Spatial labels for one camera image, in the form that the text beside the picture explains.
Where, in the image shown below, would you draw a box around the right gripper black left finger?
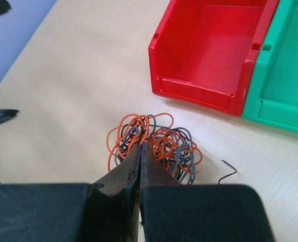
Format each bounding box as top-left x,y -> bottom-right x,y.
89,145 -> 142,241

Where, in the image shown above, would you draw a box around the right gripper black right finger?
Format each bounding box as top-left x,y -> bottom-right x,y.
140,143 -> 189,241

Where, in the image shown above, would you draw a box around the orange grey black wires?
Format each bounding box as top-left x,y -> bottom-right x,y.
105,112 -> 203,186

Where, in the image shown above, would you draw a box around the black wire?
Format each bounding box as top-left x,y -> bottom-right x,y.
218,159 -> 238,185

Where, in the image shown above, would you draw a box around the red plastic bin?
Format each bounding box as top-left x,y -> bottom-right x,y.
148,0 -> 278,116

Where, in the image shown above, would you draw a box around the green plastic bin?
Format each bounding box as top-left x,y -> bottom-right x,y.
243,1 -> 298,133

